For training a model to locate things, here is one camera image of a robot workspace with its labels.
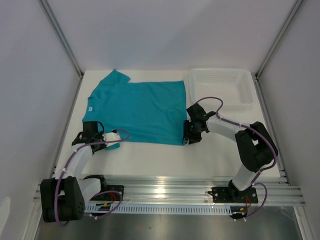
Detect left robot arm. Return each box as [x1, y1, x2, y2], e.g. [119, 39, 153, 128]
[40, 121, 109, 225]

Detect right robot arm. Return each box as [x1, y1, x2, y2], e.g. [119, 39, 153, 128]
[182, 103, 278, 202]

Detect white slotted cable duct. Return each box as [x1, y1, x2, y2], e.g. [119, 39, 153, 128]
[84, 203, 232, 216]

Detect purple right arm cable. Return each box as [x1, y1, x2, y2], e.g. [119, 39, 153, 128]
[193, 96, 278, 222]

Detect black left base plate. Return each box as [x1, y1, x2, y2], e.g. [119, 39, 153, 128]
[90, 185, 125, 202]

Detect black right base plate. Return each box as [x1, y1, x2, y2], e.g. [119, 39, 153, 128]
[207, 186, 258, 204]

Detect white perforated plastic basket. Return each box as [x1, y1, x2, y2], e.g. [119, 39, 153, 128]
[188, 68, 257, 111]

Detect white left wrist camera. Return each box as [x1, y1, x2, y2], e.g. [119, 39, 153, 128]
[102, 129, 121, 147]

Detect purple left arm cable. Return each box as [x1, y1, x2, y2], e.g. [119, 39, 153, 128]
[54, 128, 131, 227]

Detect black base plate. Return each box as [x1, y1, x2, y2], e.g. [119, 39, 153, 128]
[207, 186, 258, 204]
[90, 185, 125, 202]

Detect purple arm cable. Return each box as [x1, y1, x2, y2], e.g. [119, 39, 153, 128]
[193, 96, 278, 222]
[54, 128, 131, 227]

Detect right aluminium frame post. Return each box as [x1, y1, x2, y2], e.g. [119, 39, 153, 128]
[255, 0, 307, 80]

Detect aluminium frame post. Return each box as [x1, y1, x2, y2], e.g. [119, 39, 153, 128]
[255, 0, 307, 80]
[38, 0, 84, 79]

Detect teal t shirt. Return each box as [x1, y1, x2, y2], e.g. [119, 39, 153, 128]
[82, 70, 187, 146]

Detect left aluminium frame post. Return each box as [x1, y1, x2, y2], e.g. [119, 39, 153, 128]
[38, 0, 84, 79]

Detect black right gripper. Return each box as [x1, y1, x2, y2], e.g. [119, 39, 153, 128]
[182, 119, 204, 145]

